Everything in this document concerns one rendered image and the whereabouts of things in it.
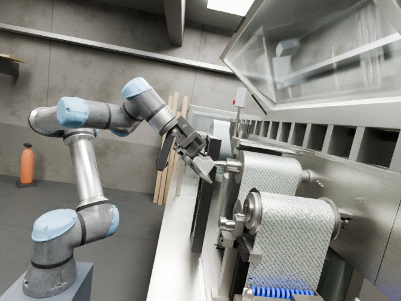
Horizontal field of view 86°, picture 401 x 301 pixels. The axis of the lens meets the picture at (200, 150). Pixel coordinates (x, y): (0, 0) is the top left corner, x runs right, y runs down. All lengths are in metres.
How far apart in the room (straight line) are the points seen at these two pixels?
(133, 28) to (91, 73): 1.01
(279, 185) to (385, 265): 0.39
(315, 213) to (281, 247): 0.15
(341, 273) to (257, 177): 0.41
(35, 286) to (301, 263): 0.82
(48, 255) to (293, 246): 0.75
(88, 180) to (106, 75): 3.37
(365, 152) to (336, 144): 0.15
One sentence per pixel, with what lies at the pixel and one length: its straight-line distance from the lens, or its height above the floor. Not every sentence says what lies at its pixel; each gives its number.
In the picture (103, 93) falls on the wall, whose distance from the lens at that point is 4.17.
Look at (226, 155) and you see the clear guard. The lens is 1.68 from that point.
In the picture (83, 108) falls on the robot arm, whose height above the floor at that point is 1.49.
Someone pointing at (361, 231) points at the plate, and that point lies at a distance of 0.86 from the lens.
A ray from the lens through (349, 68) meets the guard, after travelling 0.88.
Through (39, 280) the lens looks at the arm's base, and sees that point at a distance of 0.91.
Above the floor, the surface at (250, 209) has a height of 1.27.
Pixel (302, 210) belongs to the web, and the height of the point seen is 1.29.
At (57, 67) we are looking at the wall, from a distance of 4.50.
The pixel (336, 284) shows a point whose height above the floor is 1.04.
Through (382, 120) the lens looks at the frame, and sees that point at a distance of 0.86.
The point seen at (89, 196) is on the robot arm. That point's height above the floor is 1.17.
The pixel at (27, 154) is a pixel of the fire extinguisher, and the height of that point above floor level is 0.53.
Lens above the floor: 1.51
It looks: 8 degrees down
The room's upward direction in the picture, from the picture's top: 10 degrees clockwise
